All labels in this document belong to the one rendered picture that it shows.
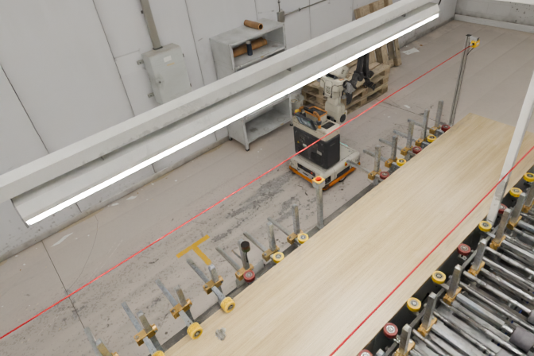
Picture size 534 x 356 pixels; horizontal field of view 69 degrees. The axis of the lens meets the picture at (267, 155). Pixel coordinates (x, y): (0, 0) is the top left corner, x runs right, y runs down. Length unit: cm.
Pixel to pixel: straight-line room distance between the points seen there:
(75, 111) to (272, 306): 304
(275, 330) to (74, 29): 337
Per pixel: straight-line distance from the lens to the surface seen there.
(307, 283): 272
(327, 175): 450
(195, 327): 257
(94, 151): 141
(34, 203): 143
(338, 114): 454
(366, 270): 279
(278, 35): 541
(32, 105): 452
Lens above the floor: 312
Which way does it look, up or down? 36 degrees down
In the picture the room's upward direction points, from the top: 8 degrees counter-clockwise
